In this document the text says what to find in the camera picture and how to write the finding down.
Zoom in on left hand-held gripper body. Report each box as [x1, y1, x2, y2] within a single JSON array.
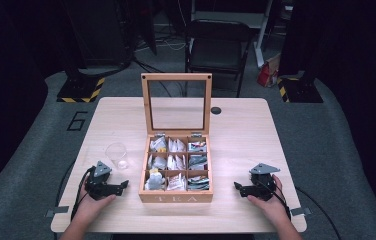
[[84, 160, 124, 201]]

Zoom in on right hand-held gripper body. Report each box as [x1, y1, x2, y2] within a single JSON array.
[[248, 162, 281, 202]]

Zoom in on wooden tea box with lid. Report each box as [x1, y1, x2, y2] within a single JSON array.
[[138, 72, 214, 204]]

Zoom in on pile of tea bags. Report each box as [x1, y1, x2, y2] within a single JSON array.
[[144, 136, 211, 192]]

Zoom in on person's left hand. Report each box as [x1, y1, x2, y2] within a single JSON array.
[[74, 182, 117, 224]]

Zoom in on person's right hand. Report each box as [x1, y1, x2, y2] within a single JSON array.
[[246, 174, 292, 225]]

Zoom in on clear plastic cup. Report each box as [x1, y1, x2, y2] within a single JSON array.
[[105, 142, 130, 171]]

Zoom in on grey tape strip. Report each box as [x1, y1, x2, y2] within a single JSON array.
[[289, 206, 312, 217], [44, 205, 71, 219]]

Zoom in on striped black stand base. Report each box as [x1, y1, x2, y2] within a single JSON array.
[[276, 76, 325, 104], [56, 75, 106, 104]]

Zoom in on red and white bag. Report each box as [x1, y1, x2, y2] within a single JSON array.
[[256, 53, 282, 89]]

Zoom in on black folding chair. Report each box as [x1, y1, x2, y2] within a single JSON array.
[[184, 19, 256, 98]]

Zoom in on dark equipment cabinet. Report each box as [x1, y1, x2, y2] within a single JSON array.
[[60, 0, 135, 69]]

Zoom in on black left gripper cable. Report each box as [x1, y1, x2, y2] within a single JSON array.
[[70, 165, 97, 222]]

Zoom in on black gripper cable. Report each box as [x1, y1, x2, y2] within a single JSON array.
[[70, 165, 97, 222], [257, 178, 344, 240]]

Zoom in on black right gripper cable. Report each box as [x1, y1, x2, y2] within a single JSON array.
[[257, 178, 344, 240]]

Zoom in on white floor cable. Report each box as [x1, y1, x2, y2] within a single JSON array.
[[135, 35, 188, 53]]

